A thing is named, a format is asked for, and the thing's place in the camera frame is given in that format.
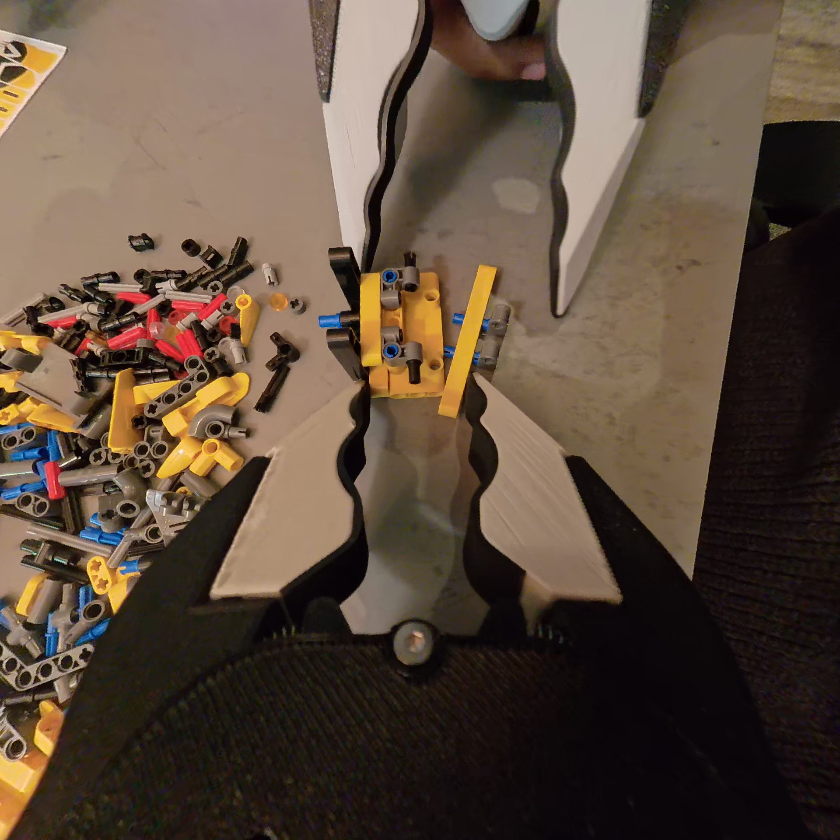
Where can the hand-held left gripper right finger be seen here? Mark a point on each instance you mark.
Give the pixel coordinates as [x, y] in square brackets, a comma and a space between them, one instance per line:
[544, 518]

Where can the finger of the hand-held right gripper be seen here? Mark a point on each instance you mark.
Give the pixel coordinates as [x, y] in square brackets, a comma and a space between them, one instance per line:
[604, 98]
[358, 98]

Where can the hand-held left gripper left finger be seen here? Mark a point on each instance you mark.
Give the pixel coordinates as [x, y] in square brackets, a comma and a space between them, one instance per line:
[289, 525]

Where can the yellow toy beam with pins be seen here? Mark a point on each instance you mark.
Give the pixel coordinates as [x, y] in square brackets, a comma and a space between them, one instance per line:
[469, 341]

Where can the yellow toy brick frame assembly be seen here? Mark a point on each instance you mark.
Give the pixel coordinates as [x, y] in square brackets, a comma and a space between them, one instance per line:
[430, 328]

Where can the person's right hand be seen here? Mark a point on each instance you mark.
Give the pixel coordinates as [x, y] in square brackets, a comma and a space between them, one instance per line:
[472, 59]

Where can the black toy angle connector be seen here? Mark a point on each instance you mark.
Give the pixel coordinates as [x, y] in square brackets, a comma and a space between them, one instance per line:
[283, 358]

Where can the black chair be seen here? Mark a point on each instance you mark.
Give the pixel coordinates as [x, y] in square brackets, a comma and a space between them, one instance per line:
[800, 170]

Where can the light grey toy pin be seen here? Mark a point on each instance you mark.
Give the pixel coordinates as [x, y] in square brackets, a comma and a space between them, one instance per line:
[270, 272]

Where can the clear orange round stud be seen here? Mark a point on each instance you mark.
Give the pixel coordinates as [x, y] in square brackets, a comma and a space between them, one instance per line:
[279, 301]

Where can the person's dark knit sweater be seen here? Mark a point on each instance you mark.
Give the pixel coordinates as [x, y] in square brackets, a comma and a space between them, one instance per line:
[774, 525]

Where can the pile of toy building parts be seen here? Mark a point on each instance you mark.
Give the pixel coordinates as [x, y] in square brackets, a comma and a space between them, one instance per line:
[98, 394]

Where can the black toy pin connector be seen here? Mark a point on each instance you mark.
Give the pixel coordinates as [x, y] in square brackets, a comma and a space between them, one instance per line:
[141, 242]

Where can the yellow printed instruction sheet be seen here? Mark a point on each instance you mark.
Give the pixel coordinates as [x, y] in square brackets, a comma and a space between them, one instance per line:
[26, 72]

